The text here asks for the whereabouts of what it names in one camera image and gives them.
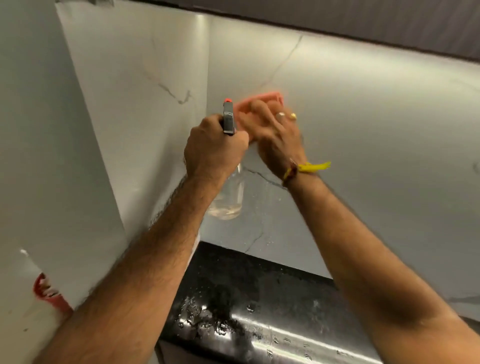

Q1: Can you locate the orange cleaning cloth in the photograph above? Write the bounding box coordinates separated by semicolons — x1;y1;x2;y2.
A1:
236;90;284;114

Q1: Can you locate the yellow thread wristband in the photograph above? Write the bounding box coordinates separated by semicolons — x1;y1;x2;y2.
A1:
282;159;332;187

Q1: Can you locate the clear spray bottle orange nozzle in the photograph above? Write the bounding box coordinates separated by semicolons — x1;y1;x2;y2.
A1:
206;98;246;221

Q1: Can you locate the person's right forearm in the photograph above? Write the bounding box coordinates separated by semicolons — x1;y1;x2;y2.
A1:
285;172;480;364

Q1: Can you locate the person's left hand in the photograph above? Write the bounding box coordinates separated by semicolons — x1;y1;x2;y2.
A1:
183;114;250;181

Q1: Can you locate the red round object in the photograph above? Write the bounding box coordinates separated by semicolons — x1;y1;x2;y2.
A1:
33;272;73;314

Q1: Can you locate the person's right hand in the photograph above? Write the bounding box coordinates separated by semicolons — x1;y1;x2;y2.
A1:
237;99;308;180

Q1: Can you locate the person's left forearm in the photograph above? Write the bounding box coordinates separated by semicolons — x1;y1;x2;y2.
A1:
33;173;226;364

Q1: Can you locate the grey overhead cabinet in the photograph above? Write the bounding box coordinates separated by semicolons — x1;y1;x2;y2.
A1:
124;0;480;64

